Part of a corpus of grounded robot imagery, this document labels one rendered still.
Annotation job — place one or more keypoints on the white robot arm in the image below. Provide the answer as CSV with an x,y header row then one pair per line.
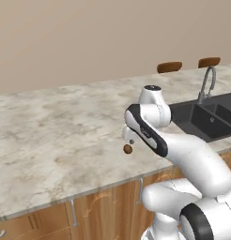
x,y
195,156

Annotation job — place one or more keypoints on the wooden cupboard door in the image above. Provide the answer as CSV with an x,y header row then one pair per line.
x,y
230,159
104,212
33,225
151,179

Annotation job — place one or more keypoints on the grey curved tap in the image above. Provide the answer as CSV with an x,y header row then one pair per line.
x,y
204,82

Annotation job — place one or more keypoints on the dark grey sink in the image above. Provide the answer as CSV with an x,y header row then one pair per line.
x,y
195,120

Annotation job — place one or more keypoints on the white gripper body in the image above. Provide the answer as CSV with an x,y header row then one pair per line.
x,y
128,133

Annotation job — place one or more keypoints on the brown egg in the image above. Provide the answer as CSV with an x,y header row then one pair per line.
x,y
127,149

